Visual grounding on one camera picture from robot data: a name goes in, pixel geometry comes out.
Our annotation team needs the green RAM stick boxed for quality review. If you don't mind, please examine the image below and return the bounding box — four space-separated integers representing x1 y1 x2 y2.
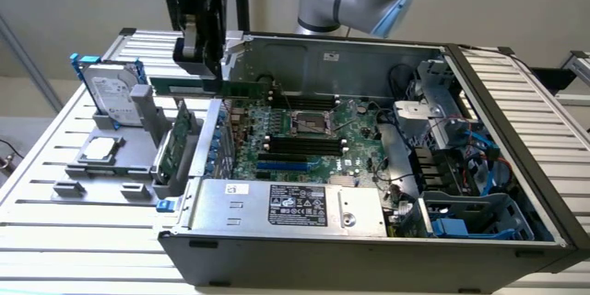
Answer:
151 76 271 97

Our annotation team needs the black RAM slot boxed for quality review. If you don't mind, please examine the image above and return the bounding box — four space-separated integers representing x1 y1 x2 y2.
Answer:
266 144 345 157
270 101 338 111
267 135 345 147
270 94 337 103

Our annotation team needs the black expansion slot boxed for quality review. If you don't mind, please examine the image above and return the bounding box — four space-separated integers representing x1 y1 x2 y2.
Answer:
255 152 310 164

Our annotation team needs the blue expansion slot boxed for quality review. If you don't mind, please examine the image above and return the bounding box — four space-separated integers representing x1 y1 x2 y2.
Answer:
255 160 309 172

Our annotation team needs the green graphics card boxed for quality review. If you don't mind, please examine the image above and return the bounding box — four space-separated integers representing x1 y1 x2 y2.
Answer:
155 99 195 186

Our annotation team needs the thin metal locking lever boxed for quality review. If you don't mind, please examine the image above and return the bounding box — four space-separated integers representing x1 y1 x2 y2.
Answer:
281 93 297 126

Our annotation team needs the CPU socket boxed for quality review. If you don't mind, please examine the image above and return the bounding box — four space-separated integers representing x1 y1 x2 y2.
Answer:
287 109 334 136

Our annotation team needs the silver CPU chip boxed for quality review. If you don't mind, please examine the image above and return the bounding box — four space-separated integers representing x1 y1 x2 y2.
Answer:
79 137 119 163

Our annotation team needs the grey parts rack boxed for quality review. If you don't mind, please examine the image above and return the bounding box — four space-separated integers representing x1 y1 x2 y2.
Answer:
50 84 205 207

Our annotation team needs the green motherboard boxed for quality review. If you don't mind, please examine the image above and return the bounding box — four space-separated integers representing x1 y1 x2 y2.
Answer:
221 93 394 202

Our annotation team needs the silver power supply unit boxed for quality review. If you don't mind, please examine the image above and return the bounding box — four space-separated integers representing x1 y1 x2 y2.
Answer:
177 178 389 239

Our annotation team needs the small silver chipset heatsink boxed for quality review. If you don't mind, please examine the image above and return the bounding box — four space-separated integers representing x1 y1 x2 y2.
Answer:
330 174 359 189

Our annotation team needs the grey metal disk bay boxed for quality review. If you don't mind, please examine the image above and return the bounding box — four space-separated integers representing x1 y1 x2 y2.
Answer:
392 59 485 158

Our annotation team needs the black front fan shroud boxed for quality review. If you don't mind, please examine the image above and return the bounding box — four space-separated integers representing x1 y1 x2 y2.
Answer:
412 146 468 196

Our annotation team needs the black open PC case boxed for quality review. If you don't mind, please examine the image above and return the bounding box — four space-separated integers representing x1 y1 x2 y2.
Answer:
157 30 590 288

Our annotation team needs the black box beside table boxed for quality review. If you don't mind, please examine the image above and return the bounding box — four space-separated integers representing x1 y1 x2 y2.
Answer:
529 66 574 91

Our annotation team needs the blue plastic disk bay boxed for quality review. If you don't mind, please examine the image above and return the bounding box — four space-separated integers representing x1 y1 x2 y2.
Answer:
417 190 537 241

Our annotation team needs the hard disk with blue bracket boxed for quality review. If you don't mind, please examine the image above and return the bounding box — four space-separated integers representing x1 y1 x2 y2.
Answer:
68 53 150 131

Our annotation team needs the grey metal frame pole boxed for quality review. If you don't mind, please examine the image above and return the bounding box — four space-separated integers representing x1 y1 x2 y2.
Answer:
0 15 64 113

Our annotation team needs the black wire loop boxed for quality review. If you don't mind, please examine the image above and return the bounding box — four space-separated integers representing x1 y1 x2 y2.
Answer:
386 63 420 99

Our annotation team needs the thin black cable with plug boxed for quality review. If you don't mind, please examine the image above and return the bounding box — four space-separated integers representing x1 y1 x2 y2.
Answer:
0 138 30 173

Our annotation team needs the silver metal air duct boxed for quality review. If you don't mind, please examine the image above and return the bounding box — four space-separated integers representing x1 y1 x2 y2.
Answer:
377 123 422 200

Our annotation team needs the red wire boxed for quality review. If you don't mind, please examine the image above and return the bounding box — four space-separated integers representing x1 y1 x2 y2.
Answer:
428 117 514 168

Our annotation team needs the black cable on table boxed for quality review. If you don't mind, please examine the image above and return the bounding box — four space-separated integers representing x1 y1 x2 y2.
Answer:
458 44 537 75

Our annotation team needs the blue data wire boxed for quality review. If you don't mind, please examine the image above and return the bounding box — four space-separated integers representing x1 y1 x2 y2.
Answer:
460 128 514 196

